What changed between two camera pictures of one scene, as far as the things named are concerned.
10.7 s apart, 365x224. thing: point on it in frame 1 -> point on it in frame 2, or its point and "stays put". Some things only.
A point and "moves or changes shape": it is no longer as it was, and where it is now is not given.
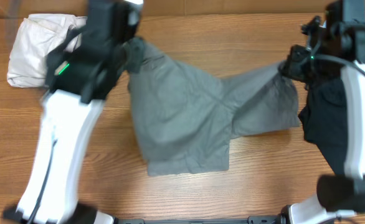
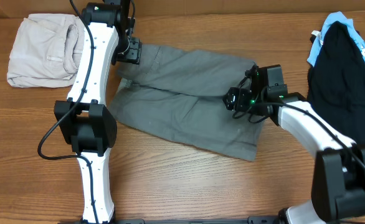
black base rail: [255, 219] stays put
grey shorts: [184, 119] moves or changes shape
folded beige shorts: [37, 35] stays put
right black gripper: [294, 71] -> [236, 96]
